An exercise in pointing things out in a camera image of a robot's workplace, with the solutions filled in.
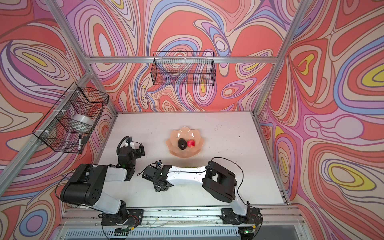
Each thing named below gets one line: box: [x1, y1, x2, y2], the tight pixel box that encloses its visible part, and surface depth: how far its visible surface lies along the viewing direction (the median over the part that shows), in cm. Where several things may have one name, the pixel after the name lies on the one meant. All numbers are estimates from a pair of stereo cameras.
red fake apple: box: [187, 138, 196, 148], surface depth 98 cm
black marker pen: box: [78, 134, 82, 152], surface depth 74 cm
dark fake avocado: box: [177, 138, 187, 150], surface depth 98 cm
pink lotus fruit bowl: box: [166, 126, 205, 159], surface depth 101 cm
